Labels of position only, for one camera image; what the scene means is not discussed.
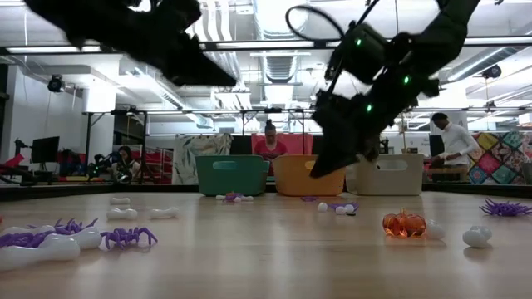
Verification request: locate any colourful patchwork quilt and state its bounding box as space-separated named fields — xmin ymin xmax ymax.
xmin=469 ymin=131 xmax=532 ymax=186

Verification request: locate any black aluminium table frame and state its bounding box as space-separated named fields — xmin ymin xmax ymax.
xmin=0 ymin=181 xmax=532 ymax=203

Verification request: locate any black metal rack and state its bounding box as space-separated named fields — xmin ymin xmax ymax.
xmin=81 ymin=108 xmax=150 ymax=184

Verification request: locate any light grey plastic bin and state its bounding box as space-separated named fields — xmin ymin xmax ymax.
xmin=346 ymin=154 xmax=425 ymax=197

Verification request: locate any teal plastic bin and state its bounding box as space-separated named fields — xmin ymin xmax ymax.
xmin=194 ymin=154 xmax=270 ymax=197

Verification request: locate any red storage shelf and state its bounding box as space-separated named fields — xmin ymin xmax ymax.
xmin=140 ymin=147 xmax=175 ymax=185

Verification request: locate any silver ventilation duct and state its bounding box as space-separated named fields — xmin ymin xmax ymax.
xmin=253 ymin=0 xmax=312 ymax=134
xmin=446 ymin=45 xmax=532 ymax=82

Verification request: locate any orange plastic pumpkin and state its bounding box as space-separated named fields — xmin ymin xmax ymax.
xmin=382 ymin=208 xmax=428 ymax=240

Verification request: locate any yellow-orange plastic bin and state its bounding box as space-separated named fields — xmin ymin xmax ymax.
xmin=272 ymin=154 xmax=347 ymax=197

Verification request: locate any black spot lamp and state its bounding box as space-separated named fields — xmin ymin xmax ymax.
xmin=47 ymin=73 xmax=67 ymax=93
xmin=481 ymin=64 xmax=503 ymax=80

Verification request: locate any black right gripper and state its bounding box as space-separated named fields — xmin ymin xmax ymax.
xmin=309 ymin=93 xmax=396 ymax=179

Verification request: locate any black monitor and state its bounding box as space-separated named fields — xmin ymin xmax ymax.
xmin=30 ymin=135 xmax=61 ymax=164
xmin=428 ymin=134 xmax=446 ymax=157

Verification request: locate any person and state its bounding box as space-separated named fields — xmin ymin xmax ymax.
xmin=253 ymin=119 xmax=288 ymax=161
xmin=117 ymin=145 xmax=141 ymax=180
xmin=430 ymin=111 xmax=481 ymax=184

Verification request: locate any red cloth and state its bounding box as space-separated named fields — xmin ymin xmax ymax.
xmin=251 ymin=132 xmax=314 ymax=157

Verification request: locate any leaf print cloth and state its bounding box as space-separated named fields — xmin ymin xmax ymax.
xmin=172 ymin=135 xmax=233 ymax=186

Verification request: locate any black overhead frame beam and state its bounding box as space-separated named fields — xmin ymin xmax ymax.
xmin=0 ymin=37 xmax=532 ymax=54

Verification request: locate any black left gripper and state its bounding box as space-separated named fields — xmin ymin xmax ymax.
xmin=136 ymin=12 xmax=238 ymax=87

